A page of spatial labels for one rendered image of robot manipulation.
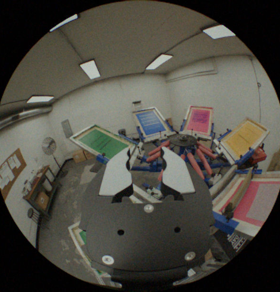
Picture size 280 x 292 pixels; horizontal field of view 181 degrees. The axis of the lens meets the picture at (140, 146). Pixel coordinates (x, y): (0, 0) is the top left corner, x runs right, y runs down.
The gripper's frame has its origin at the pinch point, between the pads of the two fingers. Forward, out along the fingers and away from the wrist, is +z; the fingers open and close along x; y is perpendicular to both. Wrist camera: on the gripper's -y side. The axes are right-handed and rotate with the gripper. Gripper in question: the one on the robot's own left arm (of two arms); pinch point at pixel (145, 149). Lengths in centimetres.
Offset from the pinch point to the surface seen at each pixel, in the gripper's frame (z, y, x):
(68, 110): 313, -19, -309
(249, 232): -27, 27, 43
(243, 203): -9, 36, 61
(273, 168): -15, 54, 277
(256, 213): -22, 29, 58
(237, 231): -21, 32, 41
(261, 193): -15, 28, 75
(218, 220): -8, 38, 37
